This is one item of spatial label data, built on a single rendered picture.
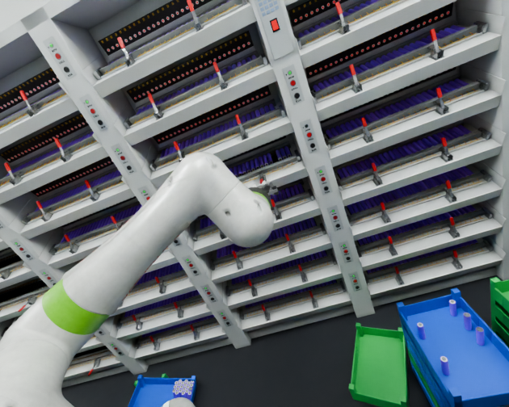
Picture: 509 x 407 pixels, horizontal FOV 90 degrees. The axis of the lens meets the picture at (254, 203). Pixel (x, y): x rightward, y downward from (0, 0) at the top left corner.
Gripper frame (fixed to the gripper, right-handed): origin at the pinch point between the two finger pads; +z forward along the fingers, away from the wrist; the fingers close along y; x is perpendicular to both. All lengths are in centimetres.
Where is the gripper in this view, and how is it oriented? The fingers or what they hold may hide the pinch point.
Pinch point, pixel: (259, 187)
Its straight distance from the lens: 88.0
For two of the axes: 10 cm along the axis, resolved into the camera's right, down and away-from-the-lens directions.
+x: -3.7, -9.1, -2.1
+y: 9.3, -3.3, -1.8
